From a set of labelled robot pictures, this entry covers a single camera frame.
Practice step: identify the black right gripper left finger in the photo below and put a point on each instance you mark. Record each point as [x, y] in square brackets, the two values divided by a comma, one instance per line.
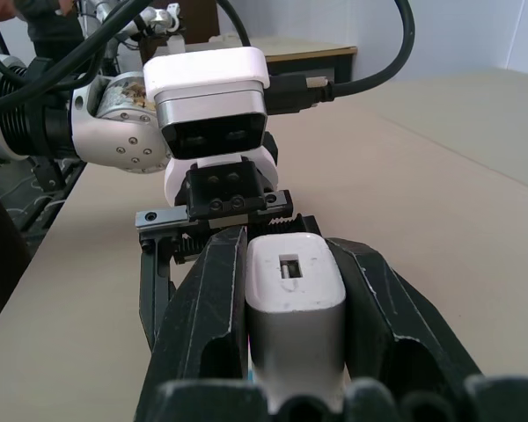
[202, 307]

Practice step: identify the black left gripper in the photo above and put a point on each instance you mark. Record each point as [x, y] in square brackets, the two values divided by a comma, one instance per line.
[222, 193]

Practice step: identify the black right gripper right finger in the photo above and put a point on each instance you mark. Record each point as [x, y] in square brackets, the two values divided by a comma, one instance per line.
[391, 316]

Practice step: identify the white charger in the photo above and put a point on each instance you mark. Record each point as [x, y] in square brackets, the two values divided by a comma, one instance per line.
[290, 281]

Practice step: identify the silver metal robot joint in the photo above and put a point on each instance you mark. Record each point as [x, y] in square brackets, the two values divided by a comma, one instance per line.
[158, 17]

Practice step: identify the person in dark clothes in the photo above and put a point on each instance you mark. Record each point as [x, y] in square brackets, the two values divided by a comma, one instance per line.
[53, 26]

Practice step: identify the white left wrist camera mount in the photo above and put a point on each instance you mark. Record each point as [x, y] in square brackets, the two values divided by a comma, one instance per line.
[202, 70]

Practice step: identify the black metal stand frame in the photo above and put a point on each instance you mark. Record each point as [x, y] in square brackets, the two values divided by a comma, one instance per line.
[48, 178]

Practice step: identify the wooden desk with dark frame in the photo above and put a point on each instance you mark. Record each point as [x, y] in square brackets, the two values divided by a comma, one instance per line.
[299, 49]

